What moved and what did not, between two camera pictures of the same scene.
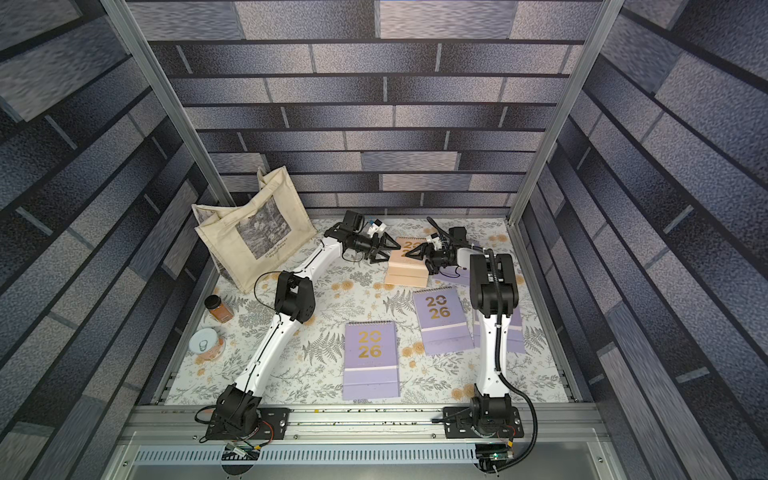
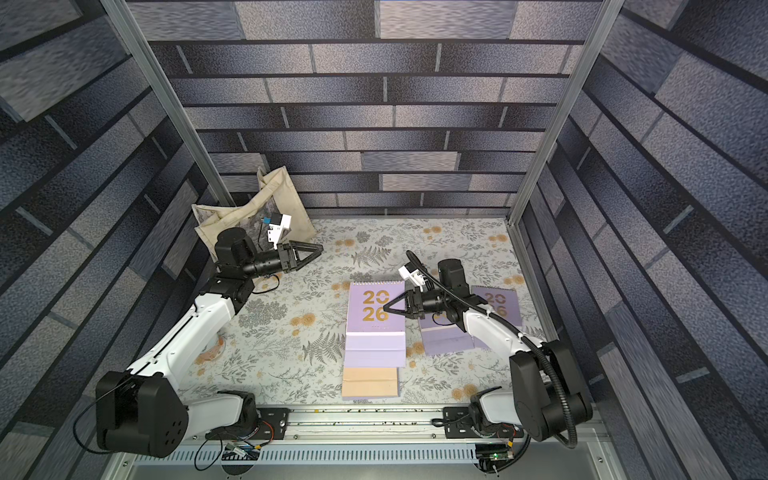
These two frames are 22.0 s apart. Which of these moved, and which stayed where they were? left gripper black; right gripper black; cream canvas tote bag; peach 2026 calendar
Moved: peach 2026 calendar; right gripper black; left gripper black
Stayed: cream canvas tote bag
